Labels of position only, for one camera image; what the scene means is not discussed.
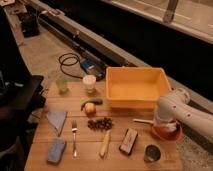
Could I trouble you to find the red bowl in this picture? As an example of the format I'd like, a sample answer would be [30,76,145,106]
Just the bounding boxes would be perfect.
[150,120,183,141]

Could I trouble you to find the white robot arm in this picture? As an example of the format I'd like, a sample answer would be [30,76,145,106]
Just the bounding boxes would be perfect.
[154,88,213,143]

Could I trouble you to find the white paper cup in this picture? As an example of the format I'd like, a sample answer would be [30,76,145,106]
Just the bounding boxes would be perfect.
[83,75,96,93]

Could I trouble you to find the green chili pepper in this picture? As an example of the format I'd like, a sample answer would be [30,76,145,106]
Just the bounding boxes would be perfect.
[81,98,103,111]

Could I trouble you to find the yellow plastic bin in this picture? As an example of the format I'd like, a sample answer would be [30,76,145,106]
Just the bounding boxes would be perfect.
[106,67,171,109]

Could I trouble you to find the blue black power device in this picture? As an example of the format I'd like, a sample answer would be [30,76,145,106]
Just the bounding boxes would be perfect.
[80,59,105,81]

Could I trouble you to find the yellow apple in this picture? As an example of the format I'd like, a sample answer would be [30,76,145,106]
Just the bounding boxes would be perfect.
[84,103,96,115]

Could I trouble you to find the dark grape bunch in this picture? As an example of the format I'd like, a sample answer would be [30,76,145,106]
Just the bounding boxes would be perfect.
[87,117,113,131]

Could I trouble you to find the green plastic cup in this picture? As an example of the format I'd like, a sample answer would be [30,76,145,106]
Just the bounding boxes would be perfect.
[56,77,68,93]

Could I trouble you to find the silver fork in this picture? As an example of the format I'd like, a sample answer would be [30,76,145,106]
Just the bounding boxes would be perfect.
[72,120,78,158]

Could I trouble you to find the black white eraser block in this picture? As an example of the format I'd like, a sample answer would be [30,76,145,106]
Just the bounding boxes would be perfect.
[119,128,138,155]

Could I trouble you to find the blue folded cloth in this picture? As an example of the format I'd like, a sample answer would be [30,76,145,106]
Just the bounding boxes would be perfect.
[46,109,67,136]

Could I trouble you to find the small metal cup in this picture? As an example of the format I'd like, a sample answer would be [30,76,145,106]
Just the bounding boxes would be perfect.
[144,145,161,162]

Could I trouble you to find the blue sponge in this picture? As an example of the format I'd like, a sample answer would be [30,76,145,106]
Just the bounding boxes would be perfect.
[46,138,66,164]

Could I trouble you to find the black chair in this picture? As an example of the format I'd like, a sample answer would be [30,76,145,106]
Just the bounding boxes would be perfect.
[0,6,46,171]

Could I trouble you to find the black box on floor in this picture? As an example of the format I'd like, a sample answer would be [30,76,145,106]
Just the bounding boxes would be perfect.
[21,14,40,38]

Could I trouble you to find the metal rail beam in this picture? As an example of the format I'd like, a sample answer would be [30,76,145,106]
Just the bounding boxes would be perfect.
[29,0,147,66]

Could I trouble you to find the black coiled cable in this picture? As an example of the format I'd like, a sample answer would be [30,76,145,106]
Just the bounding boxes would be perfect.
[58,52,84,80]

